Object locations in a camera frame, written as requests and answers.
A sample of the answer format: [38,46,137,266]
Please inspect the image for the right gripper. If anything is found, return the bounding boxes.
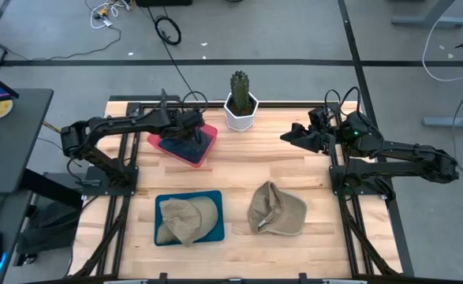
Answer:
[280,122,341,155]

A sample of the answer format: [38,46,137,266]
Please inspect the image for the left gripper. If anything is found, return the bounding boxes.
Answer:
[170,112,215,154]

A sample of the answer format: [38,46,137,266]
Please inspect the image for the blue denim cap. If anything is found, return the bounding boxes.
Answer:
[159,129,215,165]

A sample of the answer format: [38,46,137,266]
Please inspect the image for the beige cap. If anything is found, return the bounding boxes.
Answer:
[247,181,308,237]
[159,196,203,249]
[155,196,219,245]

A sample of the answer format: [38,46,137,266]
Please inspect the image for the white plant pot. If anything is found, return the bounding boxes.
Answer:
[223,92,260,133]

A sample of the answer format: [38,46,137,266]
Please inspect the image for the pink plastic bin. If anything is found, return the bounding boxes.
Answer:
[147,122,219,169]

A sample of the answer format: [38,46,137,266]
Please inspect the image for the green cactus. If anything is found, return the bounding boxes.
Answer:
[230,70,252,115]

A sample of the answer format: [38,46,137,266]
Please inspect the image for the blue plastic bin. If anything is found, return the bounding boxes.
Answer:
[153,189,226,248]

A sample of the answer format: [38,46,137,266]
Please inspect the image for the black box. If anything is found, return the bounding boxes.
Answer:
[135,0,194,8]

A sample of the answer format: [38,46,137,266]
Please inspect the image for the grey desk foot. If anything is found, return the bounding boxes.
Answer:
[391,0,463,28]
[422,108,463,129]

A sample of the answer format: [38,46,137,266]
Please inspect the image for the black bag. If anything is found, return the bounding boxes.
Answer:
[16,200,83,266]

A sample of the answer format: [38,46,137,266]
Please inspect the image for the black desk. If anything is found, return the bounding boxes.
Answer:
[0,88,54,194]

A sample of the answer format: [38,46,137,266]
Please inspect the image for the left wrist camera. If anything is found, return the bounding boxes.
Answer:
[187,109,207,128]

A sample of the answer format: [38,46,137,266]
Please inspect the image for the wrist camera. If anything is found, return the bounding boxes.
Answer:
[187,109,207,128]
[308,106,330,129]

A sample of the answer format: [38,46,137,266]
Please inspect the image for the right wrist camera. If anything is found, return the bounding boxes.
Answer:
[308,106,330,129]

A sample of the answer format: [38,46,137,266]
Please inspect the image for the long black cable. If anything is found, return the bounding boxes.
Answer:
[147,6,195,102]

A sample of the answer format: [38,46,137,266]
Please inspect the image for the black aluminium table frame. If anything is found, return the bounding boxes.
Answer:
[69,100,413,279]

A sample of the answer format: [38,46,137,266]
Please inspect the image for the black coiled cable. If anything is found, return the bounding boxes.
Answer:
[154,15,183,47]

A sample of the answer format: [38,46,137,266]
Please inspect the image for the yellow black cable bundle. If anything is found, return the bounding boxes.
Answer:
[43,120,63,135]

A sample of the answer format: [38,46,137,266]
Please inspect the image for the thin black cable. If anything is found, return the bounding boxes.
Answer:
[0,23,122,74]

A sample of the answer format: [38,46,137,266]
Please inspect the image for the white cable bundle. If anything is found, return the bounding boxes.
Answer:
[90,0,133,30]

